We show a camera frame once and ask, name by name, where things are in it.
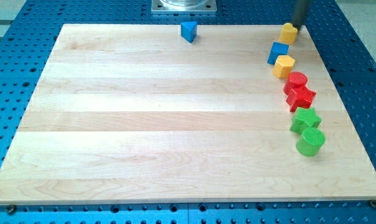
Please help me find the blue cube block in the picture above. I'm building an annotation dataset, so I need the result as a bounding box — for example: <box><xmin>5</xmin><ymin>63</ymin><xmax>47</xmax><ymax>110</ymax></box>
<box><xmin>267</xmin><ymin>42</ymin><xmax>289</xmax><ymax>65</ymax></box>

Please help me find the blue triangle block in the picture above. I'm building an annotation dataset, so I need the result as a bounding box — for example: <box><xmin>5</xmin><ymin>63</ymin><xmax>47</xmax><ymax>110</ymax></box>
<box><xmin>181</xmin><ymin>21</ymin><xmax>197</xmax><ymax>44</ymax></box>

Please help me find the light wooden board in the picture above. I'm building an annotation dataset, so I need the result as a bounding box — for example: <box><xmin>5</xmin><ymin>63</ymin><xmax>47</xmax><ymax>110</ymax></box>
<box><xmin>0</xmin><ymin>24</ymin><xmax>376</xmax><ymax>205</ymax></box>

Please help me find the yellow hexagon block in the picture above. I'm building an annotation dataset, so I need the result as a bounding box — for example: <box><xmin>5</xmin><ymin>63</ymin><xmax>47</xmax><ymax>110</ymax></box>
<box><xmin>273</xmin><ymin>55</ymin><xmax>296</xmax><ymax>79</ymax></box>

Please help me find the red cylinder block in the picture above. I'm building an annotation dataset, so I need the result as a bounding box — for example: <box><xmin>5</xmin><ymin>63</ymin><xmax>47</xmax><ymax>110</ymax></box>
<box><xmin>283</xmin><ymin>72</ymin><xmax>308</xmax><ymax>95</ymax></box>

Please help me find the red star block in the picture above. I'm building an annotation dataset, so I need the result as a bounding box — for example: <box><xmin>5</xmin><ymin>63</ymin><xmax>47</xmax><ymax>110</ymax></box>
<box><xmin>286</xmin><ymin>86</ymin><xmax>316</xmax><ymax>112</ymax></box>

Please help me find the green star block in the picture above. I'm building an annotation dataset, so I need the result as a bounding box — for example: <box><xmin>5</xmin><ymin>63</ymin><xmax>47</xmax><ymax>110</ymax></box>
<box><xmin>290</xmin><ymin>107</ymin><xmax>322</xmax><ymax>134</ymax></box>

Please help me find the green cylinder block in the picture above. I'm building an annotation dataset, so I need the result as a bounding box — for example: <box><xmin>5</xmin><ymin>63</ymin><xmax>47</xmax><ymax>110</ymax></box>
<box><xmin>296</xmin><ymin>128</ymin><xmax>326</xmax><ymax>157</ymax></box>

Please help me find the yellow heart block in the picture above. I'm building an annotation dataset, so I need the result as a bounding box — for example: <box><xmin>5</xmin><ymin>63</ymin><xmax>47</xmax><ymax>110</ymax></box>
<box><xmin>278</xmin><ymin>22</ymin><xmax>298</xmax><ymax>45</ymax></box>

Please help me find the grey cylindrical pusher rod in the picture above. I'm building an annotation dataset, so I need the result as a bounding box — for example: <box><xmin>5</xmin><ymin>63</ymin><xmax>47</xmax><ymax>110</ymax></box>
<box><xmin>291</xmin><ymin>0</ymin><xmax>313</xmax><ymax>31</ymax></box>

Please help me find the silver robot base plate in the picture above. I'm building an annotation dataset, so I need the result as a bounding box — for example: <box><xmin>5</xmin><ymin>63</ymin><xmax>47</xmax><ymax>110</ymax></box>
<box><xmin>151</xmin><ymin>0</ymin><xmax>217</xmax><ymax>14</ymax></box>

